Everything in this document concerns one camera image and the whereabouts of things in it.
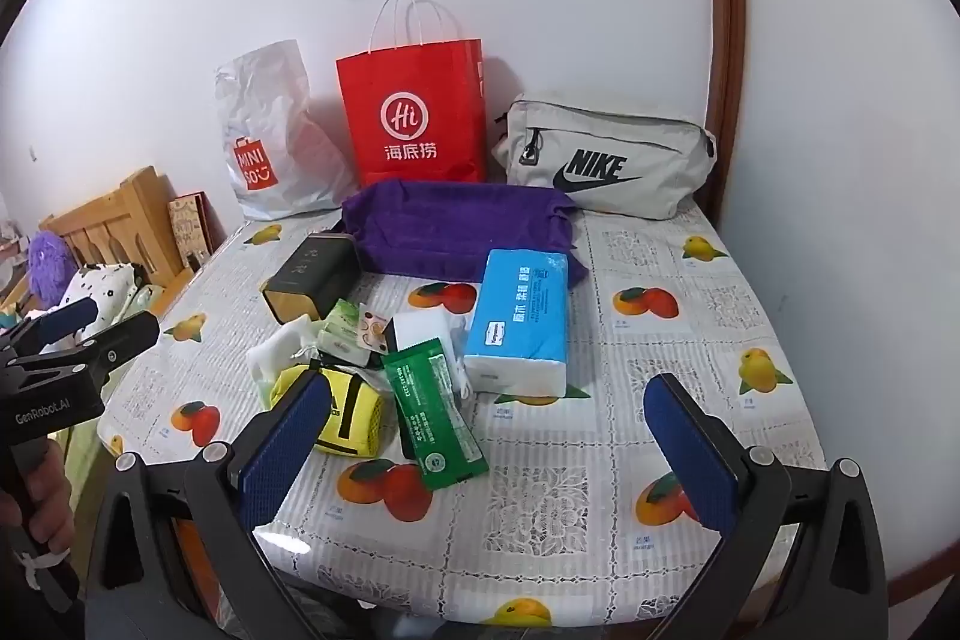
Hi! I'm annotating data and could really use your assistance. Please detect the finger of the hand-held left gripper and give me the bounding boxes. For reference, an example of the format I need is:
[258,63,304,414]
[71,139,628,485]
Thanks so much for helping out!
[0,295,102,350]
[15,310,162,378]

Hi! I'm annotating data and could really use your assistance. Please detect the white packet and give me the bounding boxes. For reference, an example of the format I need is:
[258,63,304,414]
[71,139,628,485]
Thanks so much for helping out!
[386,310,470,386]

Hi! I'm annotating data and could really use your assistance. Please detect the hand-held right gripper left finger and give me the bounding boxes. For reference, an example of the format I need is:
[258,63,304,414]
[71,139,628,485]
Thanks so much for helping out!
[86,364,336,640]

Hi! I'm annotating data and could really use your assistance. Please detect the fruit print tablecloth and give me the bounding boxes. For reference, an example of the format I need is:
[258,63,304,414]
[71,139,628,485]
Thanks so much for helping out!
[97,209,830,640]

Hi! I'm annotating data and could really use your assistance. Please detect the beige waist bag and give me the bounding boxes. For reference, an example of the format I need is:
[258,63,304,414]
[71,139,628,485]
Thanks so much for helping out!
[491,92,719,223]

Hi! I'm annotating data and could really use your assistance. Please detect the person's left hand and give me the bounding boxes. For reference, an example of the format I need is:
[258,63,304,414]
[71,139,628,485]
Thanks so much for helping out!
[19,434,72,540]

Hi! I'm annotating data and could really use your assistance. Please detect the dark green wipes packet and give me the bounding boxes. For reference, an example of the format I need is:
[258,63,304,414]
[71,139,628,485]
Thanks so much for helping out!
[381,340,488,489]

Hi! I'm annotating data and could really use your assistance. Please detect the small brown patterned box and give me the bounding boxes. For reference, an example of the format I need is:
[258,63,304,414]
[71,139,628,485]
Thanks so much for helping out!
[166,192,215,270]

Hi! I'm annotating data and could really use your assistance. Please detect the red paper bag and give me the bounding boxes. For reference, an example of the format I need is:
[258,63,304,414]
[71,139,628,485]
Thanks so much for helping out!
[335,0,488,187]

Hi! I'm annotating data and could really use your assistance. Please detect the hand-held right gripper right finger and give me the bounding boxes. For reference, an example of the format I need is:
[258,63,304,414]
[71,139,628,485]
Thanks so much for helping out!
[645,372,893,640]

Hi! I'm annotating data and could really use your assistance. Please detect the yellow black pouch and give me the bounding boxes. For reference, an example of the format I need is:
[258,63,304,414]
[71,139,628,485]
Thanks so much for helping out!
[270,364,387,459]

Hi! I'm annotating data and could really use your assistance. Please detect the wooden headboard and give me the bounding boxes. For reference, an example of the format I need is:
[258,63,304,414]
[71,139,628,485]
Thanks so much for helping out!
[37,165,226,311]

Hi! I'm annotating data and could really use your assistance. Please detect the light green tissue packet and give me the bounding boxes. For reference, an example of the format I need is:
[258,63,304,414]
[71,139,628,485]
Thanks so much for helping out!
[319,300,376,367]

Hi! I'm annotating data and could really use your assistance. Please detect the purple plush toy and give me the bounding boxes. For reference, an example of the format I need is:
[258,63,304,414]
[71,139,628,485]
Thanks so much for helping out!
[26,230,80,304]

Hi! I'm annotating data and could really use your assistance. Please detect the blue tissue pack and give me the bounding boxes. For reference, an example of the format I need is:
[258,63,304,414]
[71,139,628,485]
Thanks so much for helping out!
[463,248,577,399]

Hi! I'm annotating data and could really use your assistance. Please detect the small cartoon print packet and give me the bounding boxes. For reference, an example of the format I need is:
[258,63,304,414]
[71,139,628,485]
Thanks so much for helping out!
[356,304,395,356]

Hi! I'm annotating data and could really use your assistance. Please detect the purple fabric storage bin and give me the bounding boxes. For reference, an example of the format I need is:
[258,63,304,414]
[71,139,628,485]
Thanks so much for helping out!
[341,179,590,289]

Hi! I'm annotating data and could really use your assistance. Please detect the white plastic shopping bag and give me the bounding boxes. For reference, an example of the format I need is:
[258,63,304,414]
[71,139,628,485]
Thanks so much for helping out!
[214,38,361,223]

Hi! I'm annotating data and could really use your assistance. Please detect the white black-dotted pillow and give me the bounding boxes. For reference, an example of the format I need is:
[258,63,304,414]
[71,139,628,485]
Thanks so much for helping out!
[56,261,162,330]

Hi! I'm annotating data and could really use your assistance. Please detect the dark box with gold trim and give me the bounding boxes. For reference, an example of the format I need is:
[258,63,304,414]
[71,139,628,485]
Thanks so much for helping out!
[260,233,361,324]

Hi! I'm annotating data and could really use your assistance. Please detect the white socks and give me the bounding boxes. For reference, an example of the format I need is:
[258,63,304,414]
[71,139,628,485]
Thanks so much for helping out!
[247,314,331,405]

